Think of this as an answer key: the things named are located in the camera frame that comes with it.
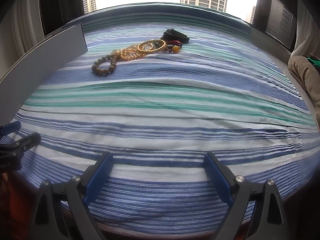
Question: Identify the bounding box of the brown wooden bead bracelet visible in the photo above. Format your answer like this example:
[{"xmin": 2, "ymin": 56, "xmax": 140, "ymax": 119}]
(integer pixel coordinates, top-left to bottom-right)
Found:
[{"xmin": 91, "ymin": 54, "xmax": 120, "ymax": 77}]

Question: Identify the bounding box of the amber bead bracelet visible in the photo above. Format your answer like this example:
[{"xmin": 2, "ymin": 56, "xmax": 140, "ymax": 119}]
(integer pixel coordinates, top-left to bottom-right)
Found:
[{"xmin": 112, "ymin": 43, "xmax": 149, "ymax": 62}]

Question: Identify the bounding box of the gold bangle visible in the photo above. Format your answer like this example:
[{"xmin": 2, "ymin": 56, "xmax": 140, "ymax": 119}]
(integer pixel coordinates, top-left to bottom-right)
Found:
[{"xmin": 137, "ymin": 39, "xmax": 166, "ymax": 54}]

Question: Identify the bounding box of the red bead bracelet amber stone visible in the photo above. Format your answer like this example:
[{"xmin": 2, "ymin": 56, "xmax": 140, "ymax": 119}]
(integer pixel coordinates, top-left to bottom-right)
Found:
[{"xmin": 164, "ymin": 41, "xmax": 183, "ymax": 54}]

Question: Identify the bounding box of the grey bed side board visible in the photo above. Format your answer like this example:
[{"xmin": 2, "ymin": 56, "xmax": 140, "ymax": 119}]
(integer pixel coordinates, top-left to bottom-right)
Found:
[{"xmin": 1, "ymin": 24, "xmax": 87, "ymax": 125}]

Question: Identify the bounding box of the white curtain left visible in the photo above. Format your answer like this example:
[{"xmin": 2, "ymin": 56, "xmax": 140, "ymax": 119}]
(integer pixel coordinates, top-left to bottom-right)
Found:
[{"xmin": 10, "ymin": 0, "xmax": 47, "ymax": 58}]

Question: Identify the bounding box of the white curtain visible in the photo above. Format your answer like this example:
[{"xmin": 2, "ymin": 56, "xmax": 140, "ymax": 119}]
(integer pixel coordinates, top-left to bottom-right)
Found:
[
  {"xmin": 291, "ymin": 0, "xmax": 319, "ymax": 57},
  {"xmin": 10, "ymin": 0, "xmax": 47, "ymax": 58}
]

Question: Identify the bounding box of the blue green striped bed sheet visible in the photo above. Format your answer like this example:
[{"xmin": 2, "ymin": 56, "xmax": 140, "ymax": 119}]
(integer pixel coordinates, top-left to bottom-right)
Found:
[{"xmin": 3, "ymin": 3, "xmax": 319, "ymax": 238}]

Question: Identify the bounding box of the beige folded blanket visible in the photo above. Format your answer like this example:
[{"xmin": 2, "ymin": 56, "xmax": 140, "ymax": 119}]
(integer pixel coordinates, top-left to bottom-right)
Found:
[{"xmin": 287, "ymin": 56, "xmax": 319, "ymax": 112}]

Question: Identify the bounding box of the green cloth item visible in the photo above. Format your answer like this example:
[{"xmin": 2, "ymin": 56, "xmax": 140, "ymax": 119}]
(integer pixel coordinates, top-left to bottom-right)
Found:
[{"xmin": 307, "ymin": 57, "xmax": 320, "ymax": 72}]

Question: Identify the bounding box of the white curtain right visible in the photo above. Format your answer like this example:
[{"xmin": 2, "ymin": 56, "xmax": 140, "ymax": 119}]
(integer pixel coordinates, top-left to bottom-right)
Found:
[{"xmin": 291, "ymin": 0, "xmax": 319, "ymax": 57}]

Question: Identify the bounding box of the black wristband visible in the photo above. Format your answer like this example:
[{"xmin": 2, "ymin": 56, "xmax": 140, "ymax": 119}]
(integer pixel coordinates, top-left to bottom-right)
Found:
[{"xmin": 161, "ymin": 29, "xmax": 189, "ymax": 44}]

